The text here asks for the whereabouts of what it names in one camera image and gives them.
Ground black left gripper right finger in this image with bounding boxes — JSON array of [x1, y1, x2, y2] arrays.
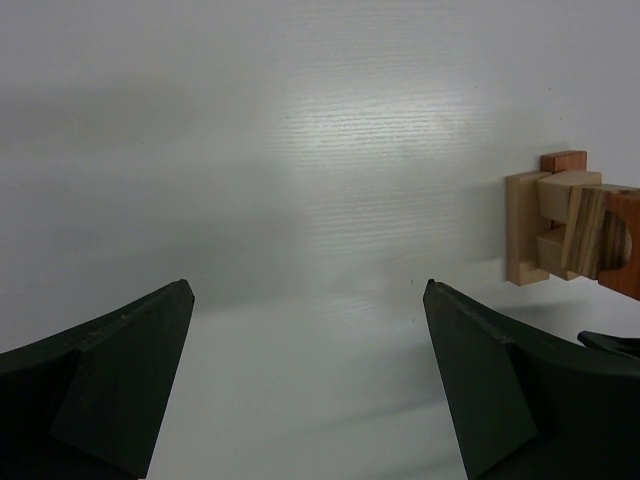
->
[[423, 280, 639, 479]]

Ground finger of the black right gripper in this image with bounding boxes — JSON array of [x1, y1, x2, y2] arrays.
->
[[578, 331, 640, 359]]

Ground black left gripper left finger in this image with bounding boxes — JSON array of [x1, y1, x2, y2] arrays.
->
[[1, 279, 195, 479]]

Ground red arch wood block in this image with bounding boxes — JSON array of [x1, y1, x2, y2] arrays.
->
[[598, 190, 639, 300]]

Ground striped light wood block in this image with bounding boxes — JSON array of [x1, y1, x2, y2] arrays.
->
[[561, 184, 636, 280]]

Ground plain light wood cube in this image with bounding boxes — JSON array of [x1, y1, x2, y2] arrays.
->
[[536, 170, 602, 223]]

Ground dark red wood block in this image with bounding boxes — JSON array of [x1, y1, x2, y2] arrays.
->
[[540, 150, 588, 174]]

